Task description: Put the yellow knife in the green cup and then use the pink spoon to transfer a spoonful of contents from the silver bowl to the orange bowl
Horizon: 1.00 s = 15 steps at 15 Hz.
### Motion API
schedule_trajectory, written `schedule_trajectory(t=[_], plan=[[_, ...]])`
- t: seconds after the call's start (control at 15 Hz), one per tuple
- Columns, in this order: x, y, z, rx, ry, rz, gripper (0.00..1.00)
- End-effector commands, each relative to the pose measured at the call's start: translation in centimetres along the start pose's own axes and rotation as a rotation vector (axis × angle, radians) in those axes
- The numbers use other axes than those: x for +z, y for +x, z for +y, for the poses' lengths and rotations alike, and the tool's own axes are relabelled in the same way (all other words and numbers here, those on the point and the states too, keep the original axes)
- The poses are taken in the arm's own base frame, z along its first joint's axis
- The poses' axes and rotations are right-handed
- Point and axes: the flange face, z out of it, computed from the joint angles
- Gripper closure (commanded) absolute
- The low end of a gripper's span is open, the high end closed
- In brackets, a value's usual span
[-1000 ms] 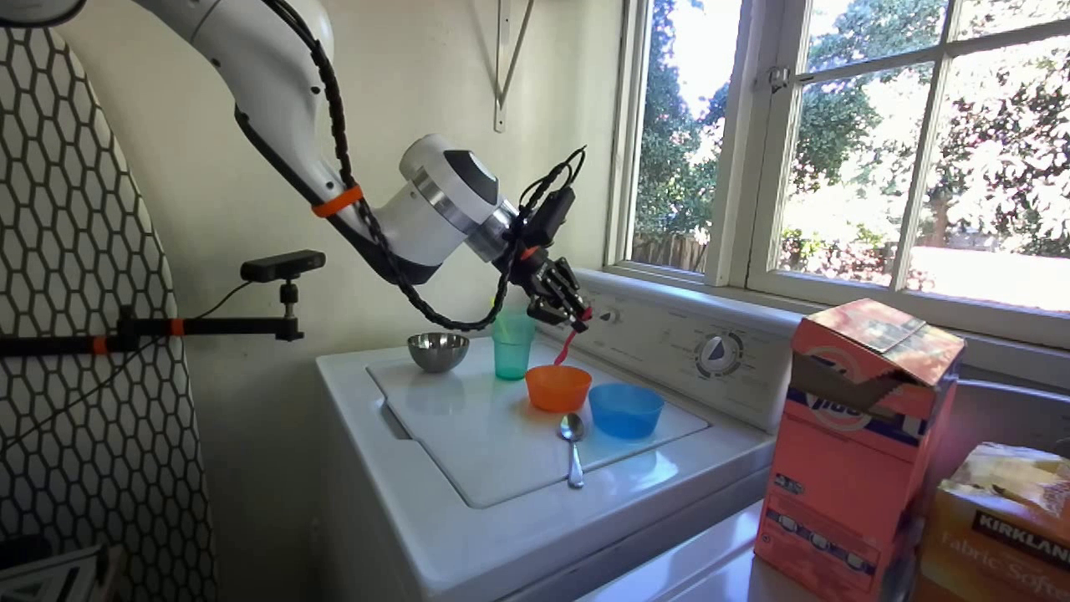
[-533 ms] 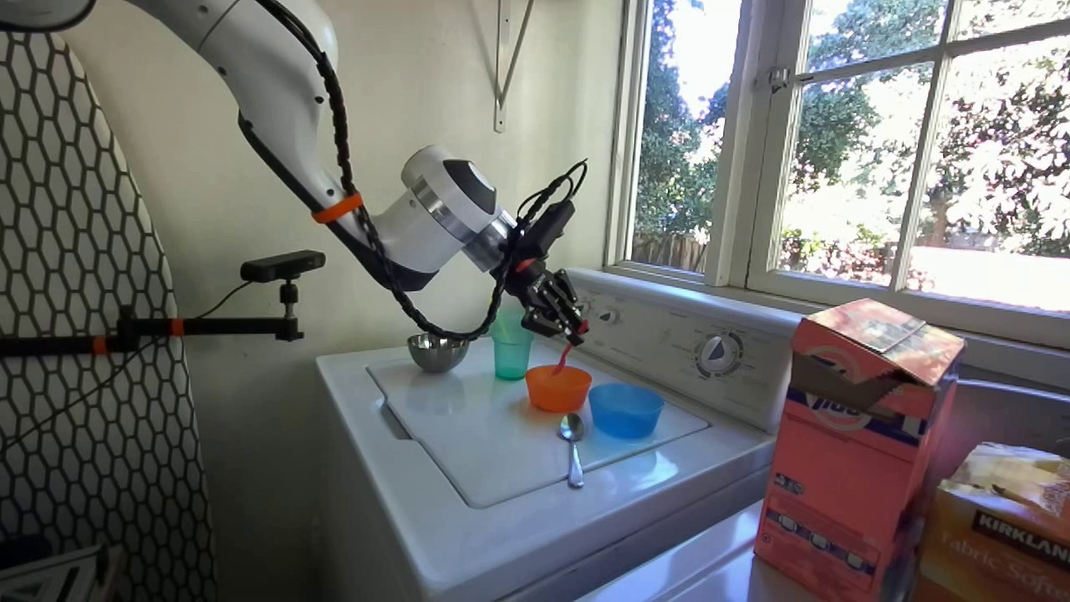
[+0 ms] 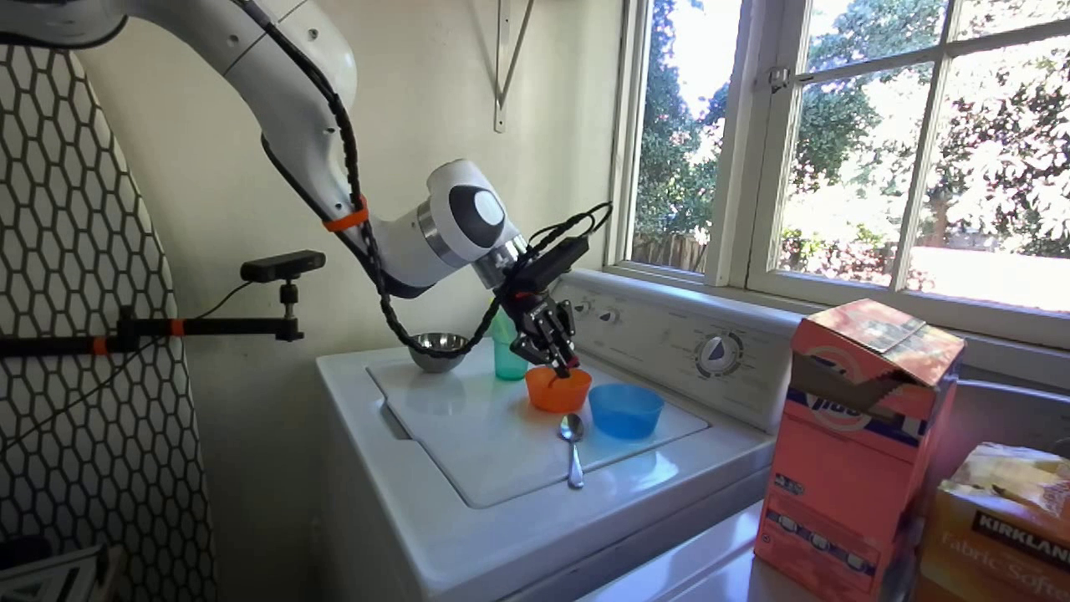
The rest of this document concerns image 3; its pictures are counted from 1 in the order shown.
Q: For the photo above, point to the green translucent plastic cup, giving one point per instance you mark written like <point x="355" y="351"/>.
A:
<point x="509" y="358"/>

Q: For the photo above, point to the blue plastic bowl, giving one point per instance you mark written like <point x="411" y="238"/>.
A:
<point x="628" y="413"/>

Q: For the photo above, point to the white washer lid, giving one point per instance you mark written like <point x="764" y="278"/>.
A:
<point x="489" y="445"/>

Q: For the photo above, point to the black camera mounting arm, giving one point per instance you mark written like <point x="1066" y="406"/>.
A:
<point x="213" y="327"/>

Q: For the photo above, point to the small metal bowl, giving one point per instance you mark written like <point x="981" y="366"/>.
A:
<point x="441" y="348"/>

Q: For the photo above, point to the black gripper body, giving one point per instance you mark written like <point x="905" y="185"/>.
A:
<point x="532" y="288"/>

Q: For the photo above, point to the black external camera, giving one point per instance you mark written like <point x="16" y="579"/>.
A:
<point x="283" y="264"/>

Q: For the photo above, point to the white window frame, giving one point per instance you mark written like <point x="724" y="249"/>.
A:
<point x="758" y="170"/>

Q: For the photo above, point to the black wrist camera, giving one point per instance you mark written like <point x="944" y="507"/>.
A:
<point x="562" y="254"/>

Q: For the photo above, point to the large washer cycle dial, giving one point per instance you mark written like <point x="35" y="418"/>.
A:
<point x="719" y="357"/>

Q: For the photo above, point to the white dryer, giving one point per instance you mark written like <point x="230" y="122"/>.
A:
<point x="690" y="556"/>

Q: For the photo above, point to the honeycomb pattern ironing board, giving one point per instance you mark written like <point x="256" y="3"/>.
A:
<point x="77" y="335"/>

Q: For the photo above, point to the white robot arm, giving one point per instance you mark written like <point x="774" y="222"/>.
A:
<point x="290" y="103"/>

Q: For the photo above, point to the pink detergent box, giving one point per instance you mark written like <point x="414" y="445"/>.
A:
<point x="849" y="445"/>

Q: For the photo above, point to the white washing machine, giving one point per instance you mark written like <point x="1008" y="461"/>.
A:
<point x="445" y="535"/>

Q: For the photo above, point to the brown Kirkland cardboard box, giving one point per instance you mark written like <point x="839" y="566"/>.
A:
<point x="991" y="524"/>

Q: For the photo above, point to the metal spoon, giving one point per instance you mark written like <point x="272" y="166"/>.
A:
<point x="573" y="428"/>

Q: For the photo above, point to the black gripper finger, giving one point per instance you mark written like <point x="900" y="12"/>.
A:
<point x="542" y="335"/>
<point x="568" y="339"/>

